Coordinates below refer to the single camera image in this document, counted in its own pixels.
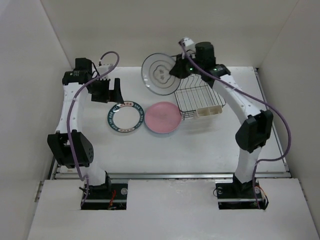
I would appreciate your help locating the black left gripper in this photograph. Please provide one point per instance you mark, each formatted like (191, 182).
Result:
(114, 96)

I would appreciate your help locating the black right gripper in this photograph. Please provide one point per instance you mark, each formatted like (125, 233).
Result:
(178, 70)

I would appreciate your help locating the white rearmost plate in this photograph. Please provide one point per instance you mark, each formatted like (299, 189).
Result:
(155, 74)

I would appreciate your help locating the large patterned plate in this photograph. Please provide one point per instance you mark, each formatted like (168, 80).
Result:
(126, 117)

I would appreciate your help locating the pink plastic plate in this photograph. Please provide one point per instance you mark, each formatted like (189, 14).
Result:
(163, 117)

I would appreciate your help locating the blue plastic plate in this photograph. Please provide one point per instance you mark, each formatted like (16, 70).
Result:
(160, 135)

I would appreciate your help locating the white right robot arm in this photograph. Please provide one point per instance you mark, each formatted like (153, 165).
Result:
(255, 123)

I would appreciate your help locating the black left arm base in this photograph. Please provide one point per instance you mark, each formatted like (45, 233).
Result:
(105, 197)

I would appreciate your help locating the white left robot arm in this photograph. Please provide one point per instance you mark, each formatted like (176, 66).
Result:
(69, 146)

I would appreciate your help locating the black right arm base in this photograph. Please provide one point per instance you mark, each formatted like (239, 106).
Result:
(228, 198)

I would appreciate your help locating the white cutlery holder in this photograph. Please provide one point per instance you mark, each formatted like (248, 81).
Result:
(208, 111)

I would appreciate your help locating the dark wire dish rack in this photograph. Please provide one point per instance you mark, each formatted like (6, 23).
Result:
(193, 93)

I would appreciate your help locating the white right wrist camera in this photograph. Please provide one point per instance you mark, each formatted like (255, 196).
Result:
(187, 44)

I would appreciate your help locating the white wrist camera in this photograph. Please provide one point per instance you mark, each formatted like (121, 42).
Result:
(104, 68)
(187, 44)

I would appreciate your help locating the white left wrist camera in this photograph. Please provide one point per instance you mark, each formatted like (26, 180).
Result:
(104, 68)

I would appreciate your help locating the aluminium side rail left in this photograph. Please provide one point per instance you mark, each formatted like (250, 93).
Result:
(50, 176)

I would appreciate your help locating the aluminium front rail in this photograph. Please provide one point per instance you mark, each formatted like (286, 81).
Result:
(176, 176)

